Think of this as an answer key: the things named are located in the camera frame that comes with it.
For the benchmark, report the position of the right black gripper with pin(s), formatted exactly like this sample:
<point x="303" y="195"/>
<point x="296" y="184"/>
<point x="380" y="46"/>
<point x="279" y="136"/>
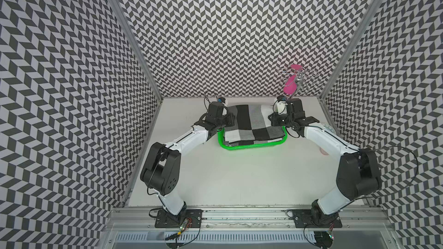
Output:
<point x="273" y="117"/>

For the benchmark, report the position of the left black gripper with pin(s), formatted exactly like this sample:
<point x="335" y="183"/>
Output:
<point x="230" y="119"/>

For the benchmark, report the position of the green plastic basket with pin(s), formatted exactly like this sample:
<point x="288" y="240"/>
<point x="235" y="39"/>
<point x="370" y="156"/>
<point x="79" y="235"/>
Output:
<point x="260" y="144"/>

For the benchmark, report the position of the grey black checked scarf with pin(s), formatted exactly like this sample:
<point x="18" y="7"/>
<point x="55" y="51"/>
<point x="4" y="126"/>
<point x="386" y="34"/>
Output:
<point x="252" y="123"/>

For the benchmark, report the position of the navy striped scarf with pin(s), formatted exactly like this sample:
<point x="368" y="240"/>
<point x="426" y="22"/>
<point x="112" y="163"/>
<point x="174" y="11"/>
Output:
<point x="250" y="143"/>

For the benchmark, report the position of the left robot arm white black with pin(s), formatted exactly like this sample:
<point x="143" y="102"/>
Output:
<point x="161" y="170"/>

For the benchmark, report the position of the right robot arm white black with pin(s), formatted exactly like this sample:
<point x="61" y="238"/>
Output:
<point x="358" y="173"/>

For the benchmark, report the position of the pink plastic wine glass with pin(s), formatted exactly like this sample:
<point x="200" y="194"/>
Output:
<point x="295" y="81"/>

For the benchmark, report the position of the chrome glass holder stand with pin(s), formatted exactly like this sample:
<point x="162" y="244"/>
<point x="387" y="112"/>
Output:
<point x="309" y="85"/>

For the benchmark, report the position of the pink transparent cup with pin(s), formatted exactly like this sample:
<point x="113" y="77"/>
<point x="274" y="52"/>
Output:
<point x="324" y="152"/>

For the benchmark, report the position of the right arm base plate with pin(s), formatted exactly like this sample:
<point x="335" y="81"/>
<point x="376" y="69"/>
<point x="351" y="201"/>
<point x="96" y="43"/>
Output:
<point x="315" y="218"/>

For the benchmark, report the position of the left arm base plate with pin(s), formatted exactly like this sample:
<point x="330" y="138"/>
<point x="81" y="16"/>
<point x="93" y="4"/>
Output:
<point x="169" y="221"/>

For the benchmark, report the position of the aluminium front rail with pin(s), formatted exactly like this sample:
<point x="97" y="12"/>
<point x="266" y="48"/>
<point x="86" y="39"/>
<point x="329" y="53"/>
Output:
<point x="352" y="218"/>

